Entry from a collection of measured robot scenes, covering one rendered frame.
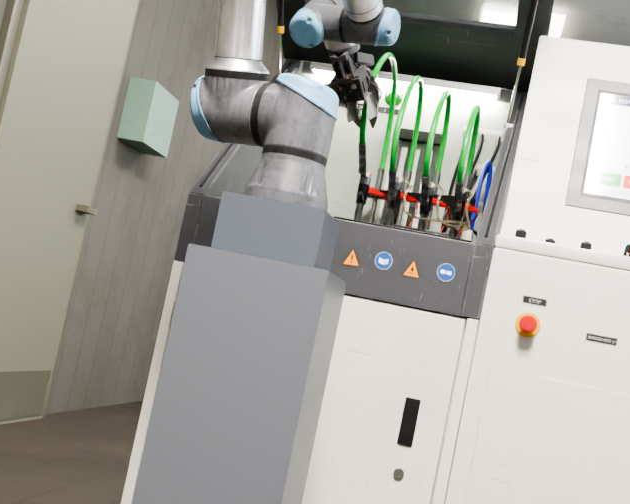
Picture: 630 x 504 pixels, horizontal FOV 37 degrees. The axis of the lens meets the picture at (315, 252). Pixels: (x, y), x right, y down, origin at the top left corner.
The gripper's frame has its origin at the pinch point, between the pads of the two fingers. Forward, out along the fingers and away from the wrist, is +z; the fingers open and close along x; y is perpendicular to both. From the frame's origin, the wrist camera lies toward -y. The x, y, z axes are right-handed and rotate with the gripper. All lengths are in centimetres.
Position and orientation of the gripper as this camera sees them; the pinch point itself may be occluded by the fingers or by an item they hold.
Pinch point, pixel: (367, 121)
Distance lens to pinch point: 221.5
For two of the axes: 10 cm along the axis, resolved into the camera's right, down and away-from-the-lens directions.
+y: -2.9, 5.7, -7.7
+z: 2.7, 8.2, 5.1
